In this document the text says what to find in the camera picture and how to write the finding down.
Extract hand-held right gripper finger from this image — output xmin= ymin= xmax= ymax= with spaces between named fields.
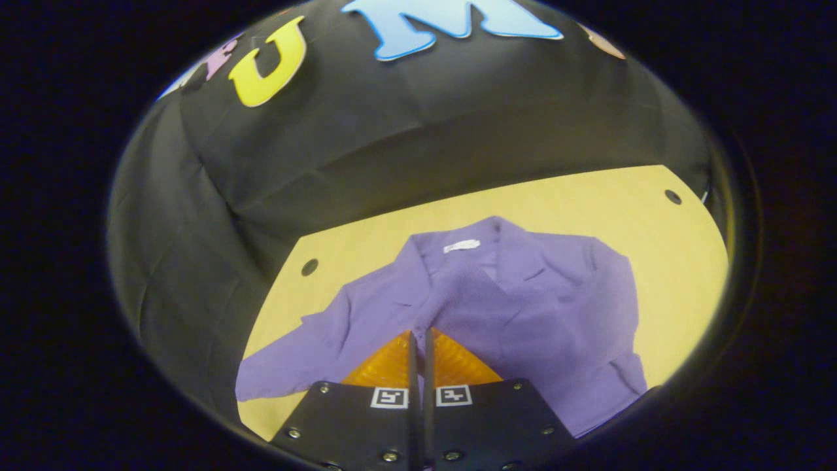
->
xmin=269 ymin=330 xmax=426 ymax=471
xmin=424 ymin=327 xmax=577 ymax=471

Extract purple shirt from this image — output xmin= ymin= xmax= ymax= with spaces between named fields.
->
xmin=235 ymin=216 xmax=648 ymax=439

